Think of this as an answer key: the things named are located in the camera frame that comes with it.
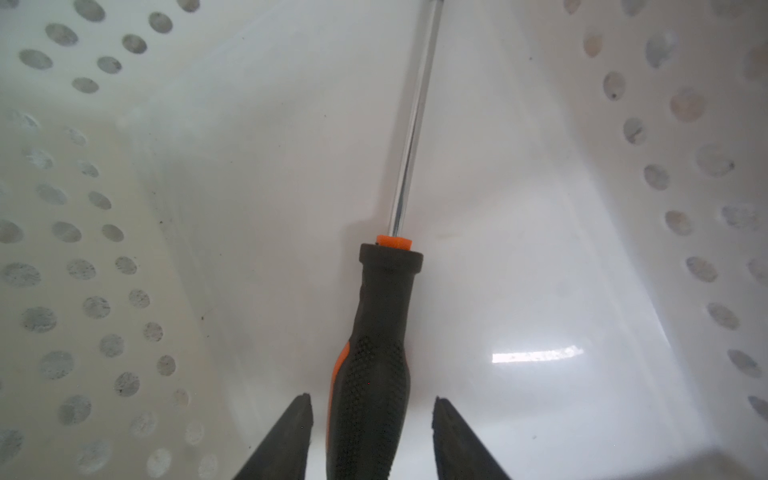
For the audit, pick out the white perforated plastic bin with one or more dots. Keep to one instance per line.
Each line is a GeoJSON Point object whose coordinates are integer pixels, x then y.
{"type": "Point", "coordinates": [185, 186]}

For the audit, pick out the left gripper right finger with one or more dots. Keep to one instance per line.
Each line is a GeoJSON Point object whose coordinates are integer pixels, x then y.
{"type": "Point", "coordinates": [459, 453]}

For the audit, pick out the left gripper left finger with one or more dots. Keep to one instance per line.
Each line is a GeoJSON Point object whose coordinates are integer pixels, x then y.
{"type": "Point", "coordinates": [282, 454]}

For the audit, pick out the black orange screwdriver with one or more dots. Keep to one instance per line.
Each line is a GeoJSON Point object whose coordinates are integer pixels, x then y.
{"type": "Point", "coordinates": [370, 384]}

